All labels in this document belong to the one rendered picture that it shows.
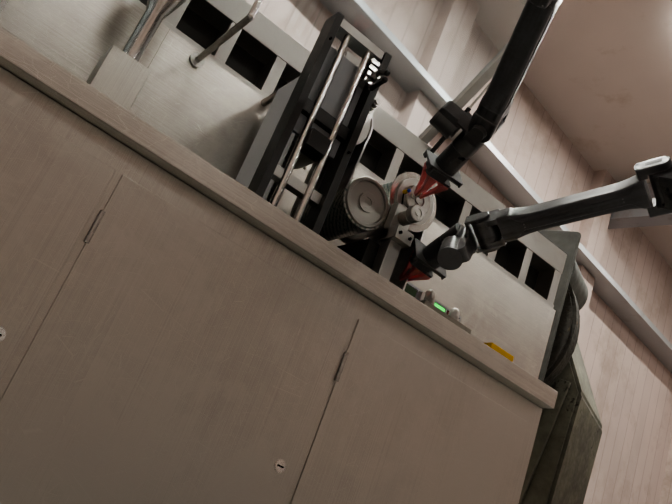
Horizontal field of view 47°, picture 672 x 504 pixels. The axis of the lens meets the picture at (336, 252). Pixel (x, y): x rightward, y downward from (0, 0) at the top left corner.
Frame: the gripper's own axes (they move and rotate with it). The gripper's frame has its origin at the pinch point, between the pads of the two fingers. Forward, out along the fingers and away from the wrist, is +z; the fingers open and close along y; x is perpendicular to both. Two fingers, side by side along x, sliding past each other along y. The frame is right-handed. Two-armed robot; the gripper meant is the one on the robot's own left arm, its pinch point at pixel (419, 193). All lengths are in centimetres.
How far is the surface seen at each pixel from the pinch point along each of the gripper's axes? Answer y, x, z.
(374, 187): -9.7, 0.5, 4.9
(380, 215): -5.8, -3.9, 8.2
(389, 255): -3.1, -14.8, 10.1
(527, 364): 83, 16, 39
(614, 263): 532, 486, 174
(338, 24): -37.9, 9.1, -19.7
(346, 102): -29.6, -1.8, -10.2
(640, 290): 600, 493, 188
